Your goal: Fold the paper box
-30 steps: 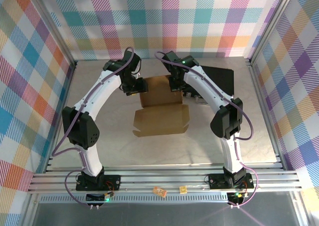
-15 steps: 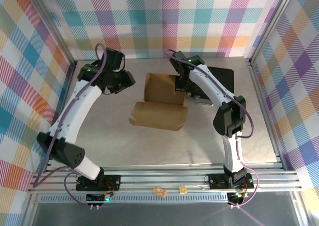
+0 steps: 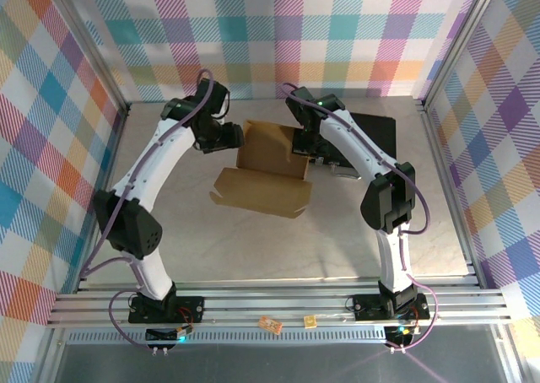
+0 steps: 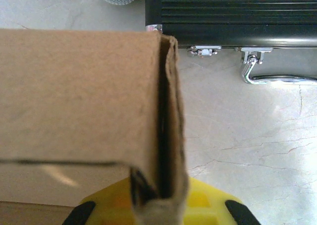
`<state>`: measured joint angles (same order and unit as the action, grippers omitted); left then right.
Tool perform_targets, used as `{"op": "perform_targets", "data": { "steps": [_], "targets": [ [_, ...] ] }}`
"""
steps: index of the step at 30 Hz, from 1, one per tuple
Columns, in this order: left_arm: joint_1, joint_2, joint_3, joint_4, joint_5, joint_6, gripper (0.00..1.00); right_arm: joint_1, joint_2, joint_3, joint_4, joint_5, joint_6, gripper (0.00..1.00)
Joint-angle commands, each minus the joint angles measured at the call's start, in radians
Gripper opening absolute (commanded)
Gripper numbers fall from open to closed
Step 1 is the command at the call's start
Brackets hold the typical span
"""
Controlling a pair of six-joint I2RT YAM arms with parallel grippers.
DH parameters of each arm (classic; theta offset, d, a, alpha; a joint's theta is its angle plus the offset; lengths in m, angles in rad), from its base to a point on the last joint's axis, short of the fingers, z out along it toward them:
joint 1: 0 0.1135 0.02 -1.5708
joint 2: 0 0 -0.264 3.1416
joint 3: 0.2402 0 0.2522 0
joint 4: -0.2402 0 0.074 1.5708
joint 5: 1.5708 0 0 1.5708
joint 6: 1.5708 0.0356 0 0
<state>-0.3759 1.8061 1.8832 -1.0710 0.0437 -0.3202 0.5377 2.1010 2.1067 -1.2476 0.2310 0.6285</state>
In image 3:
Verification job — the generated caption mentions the brown cardboard box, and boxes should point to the brown cardboard box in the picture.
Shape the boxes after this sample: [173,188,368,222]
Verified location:
[208,119,314,219]

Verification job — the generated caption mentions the black briefcase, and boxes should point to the black briefcase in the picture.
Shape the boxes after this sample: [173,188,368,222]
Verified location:
[310,111,398,180]

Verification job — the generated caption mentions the orange sticker label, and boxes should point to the orange sticker label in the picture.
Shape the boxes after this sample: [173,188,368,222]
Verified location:
[257,315,283,333]

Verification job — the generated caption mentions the slotted metal strip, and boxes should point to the slotted metal strip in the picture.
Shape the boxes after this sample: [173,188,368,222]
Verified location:
[67,330,392,346]

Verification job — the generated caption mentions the left controller board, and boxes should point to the left controller board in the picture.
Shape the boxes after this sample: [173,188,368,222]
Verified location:
[145,323,196,344]

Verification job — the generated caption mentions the controller board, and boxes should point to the controller board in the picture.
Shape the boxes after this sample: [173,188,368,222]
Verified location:
[386,321,423,346]
[145,323,196,344]

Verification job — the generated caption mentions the right controller board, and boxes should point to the right controller board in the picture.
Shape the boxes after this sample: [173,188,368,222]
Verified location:
[386,321,423,346]

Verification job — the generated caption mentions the aluminium side rail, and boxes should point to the aluminium side rail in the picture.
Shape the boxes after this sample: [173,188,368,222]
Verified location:
[75,102,132,294]
[415,98,486,289]

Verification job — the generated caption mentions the aluminium corner post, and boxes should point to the aluminium corner post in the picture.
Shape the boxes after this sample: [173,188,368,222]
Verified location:
[415,0,507,110]
[41,0,132,118]

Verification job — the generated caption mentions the aluminium mounting rail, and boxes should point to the aluminium mounting rail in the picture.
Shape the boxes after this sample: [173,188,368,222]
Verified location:
[46,275,510,329]

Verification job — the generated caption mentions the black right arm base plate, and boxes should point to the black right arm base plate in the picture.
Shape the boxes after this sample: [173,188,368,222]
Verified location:
[353,293,431,321]

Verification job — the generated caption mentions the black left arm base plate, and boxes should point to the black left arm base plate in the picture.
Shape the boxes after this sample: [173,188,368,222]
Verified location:
[127,296,206,324]

